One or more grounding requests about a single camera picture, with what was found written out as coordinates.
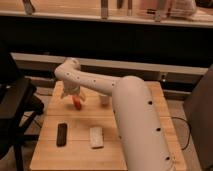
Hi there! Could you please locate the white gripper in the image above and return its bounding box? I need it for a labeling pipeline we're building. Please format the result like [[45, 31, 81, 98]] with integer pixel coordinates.
[[60, 81, 86, 101]]

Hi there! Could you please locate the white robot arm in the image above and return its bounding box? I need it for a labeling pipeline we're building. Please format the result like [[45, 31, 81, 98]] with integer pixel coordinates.
[[54, 58, 176, 171]]

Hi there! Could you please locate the dark brown bar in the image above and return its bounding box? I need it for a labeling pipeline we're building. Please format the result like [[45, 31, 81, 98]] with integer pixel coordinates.
[[56, 123, 67, 147]]

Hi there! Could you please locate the white sponge block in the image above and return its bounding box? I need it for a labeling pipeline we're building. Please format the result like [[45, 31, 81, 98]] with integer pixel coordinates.
[[90, 127, 104, 149]]

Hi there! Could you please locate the black chair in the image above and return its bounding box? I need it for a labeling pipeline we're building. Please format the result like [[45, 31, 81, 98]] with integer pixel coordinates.
[[0, 48, 44, 171]]

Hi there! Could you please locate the black cable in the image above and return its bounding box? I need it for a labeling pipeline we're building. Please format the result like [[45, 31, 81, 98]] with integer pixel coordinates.
[[172, 116, 191, 151]]

